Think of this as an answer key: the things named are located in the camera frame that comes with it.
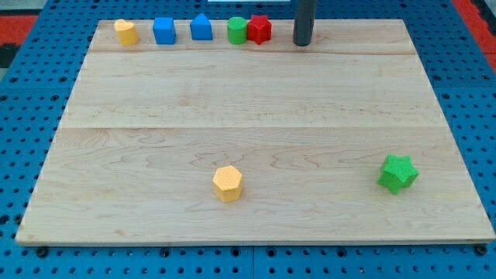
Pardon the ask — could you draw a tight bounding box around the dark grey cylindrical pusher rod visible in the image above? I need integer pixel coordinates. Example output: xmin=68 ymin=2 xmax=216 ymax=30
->
xmin=292 ymin=0 xmax=318 ymax=47

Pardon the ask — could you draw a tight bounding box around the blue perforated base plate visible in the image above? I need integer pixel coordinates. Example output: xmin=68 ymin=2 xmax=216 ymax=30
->
xmin=1 ymin=1 xmax=495 ymax=278

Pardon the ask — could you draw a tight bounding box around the blue cube block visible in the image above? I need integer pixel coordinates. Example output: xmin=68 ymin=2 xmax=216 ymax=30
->
xmin=153 ymin=17 xmax=176 ymax=45

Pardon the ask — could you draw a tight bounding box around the blue house-shaped block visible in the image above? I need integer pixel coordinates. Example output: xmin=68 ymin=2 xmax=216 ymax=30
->
xmin=190 ymin=13 xmax=213 ymax=40

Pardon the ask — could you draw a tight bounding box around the green star block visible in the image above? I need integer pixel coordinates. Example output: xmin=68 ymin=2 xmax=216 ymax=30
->
xmin=377 ymin=154 xmax=419 ymax=195

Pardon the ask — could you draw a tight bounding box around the green cylinder block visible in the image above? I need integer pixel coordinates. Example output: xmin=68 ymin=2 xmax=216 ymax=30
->
xmin=227 ymin=16 xmax=247 ymax=45

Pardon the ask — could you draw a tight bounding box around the yellow hexagon block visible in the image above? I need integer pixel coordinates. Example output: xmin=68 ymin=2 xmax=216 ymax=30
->
xmin=212 ymin=165 xmax=243 ymax=202

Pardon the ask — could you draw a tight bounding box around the yellow heart block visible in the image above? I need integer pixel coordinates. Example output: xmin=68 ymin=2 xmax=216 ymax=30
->
xmin=114 ymin=19 xmax=140 ymax=46

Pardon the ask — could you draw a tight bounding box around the red star block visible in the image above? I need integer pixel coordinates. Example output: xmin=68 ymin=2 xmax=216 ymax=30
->
xmin=247 ymin=15 xmax=272 ymax=44

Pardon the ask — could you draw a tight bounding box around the light wooden board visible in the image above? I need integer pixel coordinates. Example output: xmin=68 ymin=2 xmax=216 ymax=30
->
xmin=16 ymin=19 xmax=495 ymax=246

